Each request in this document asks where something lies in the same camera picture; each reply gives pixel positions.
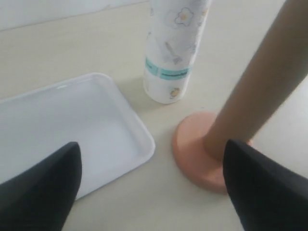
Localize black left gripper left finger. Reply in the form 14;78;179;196
0;142;81;231

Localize white patterned paper towel roll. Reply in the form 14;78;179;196
143;0;211;104

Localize wooden paper towel holder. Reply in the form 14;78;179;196
172;112;227;194

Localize white foam tray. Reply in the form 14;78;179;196
0;73;155;198

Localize brown cardboard tube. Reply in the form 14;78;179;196
204;0;308;160

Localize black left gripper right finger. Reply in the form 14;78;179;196
223;140;308;231

